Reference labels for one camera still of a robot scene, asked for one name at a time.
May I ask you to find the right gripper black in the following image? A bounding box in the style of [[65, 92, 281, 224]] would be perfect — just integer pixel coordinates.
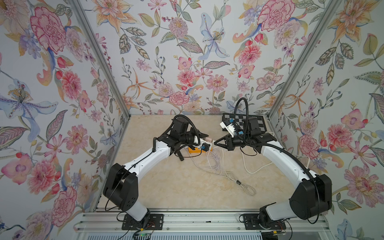
[[214, 133, 251, 152]]

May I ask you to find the white usb charging cable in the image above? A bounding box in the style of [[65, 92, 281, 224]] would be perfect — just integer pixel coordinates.
[[188, 146, 238, 178]]

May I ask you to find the black electric toothbrush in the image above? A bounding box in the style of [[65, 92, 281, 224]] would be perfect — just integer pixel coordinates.
[[176, 151, 185, 161]]

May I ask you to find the beige cable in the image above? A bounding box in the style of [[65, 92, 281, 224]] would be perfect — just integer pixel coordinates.
[[215, 140, 258, 197]]

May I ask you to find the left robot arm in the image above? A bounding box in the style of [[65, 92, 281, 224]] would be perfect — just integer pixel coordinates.
[[103, 115, 212, 223]]

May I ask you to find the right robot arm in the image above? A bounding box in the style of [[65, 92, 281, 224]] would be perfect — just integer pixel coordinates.
[[215, 97, 332, 229]]

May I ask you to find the orange power strip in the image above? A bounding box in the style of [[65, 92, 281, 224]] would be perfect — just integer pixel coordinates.
[[186, 147, 213, 158]]

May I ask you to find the black white checkerboard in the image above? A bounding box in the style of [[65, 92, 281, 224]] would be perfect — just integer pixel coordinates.
[[222, 113, 267, 134]]

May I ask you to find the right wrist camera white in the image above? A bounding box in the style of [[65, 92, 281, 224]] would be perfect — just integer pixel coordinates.
[[220, 119, 244, 138]]

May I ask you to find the white power strip cord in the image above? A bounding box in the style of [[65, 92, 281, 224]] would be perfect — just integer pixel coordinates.
[[241, 131, 311, 181]]

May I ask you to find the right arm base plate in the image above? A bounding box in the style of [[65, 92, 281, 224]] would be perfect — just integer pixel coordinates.
[[239, 214, 287, 231]]

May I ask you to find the aluminium front rail frame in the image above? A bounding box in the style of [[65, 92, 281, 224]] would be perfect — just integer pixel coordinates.
[[73, 209, 334, 240]]

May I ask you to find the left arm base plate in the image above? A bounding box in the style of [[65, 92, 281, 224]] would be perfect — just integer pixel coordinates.
[[122, 214, 164, 231]]

